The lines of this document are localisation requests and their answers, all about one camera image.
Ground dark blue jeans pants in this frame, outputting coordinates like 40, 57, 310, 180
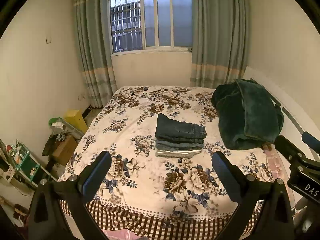
154, 113, 208, 140

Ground green striped curtain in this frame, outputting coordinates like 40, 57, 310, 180
189, 0, 251, 89
72, 0, 118, 108

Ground floral bedspread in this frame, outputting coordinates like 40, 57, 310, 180
58, 85, 276, 240

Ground dark green plush blanket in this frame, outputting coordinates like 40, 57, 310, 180
211, 79, 285, 151

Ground yellow box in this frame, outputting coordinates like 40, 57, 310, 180
65, 108, 87, 133

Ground folded white pants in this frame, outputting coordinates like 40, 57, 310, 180
155, 148, 202, 155

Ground cardboard box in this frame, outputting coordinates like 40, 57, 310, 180
52, 136, 78, 166

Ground teal green box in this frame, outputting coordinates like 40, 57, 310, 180
16, 149, 41, 183

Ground pink bed sheet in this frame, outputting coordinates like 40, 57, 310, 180
99, 142, 292, 240

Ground window with metal grille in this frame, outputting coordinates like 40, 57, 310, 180
107, 0, 195, 54

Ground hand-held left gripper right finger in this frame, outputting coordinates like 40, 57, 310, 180
212, 151, 296, 240

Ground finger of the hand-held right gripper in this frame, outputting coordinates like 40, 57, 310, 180
274, 135, 310, 167
301, 131, 320, 153

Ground green and white bag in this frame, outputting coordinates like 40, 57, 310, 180
48, 117, 66, 131

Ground folded grey pants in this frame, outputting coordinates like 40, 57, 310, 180
156, 152, 201, 159

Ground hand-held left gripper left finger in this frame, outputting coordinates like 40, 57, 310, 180
27, 151, 112, 240

